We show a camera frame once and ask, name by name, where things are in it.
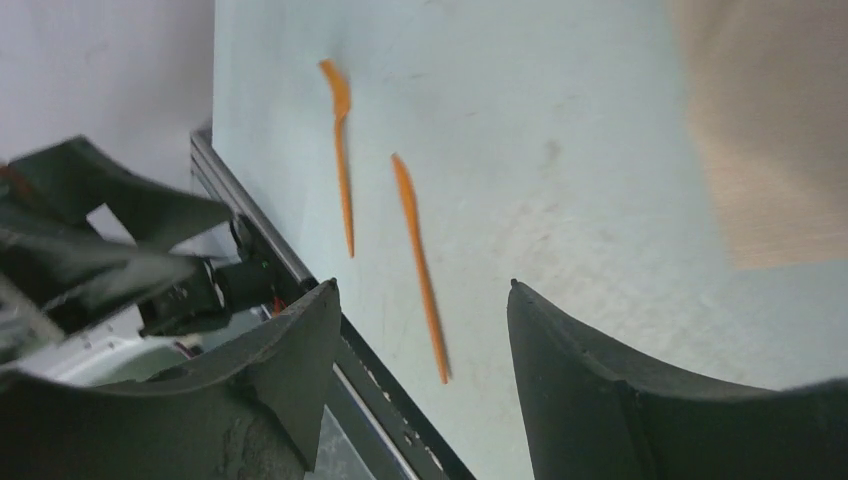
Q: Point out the orange plastic fork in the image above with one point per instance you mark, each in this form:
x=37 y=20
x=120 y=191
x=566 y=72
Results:
x=342 y=103

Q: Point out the orange plastic knife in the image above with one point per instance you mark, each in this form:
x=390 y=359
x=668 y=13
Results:
x=409 y=205

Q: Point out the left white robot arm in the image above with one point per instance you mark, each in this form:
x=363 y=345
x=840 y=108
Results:
x=155 y=333

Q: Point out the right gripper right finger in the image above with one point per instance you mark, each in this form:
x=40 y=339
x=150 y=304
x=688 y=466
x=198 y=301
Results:
x=596 y=408

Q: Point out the beige cloth napkin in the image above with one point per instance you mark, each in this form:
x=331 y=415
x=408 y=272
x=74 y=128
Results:
x=768 y=111

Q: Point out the aluminium frame rail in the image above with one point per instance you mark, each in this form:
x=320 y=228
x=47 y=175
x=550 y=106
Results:
x=245 y=205

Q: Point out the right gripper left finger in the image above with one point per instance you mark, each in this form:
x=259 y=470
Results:
x=249 y=409

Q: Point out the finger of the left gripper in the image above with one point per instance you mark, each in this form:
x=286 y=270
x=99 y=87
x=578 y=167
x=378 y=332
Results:
x=72 y=178
x=77 y=278

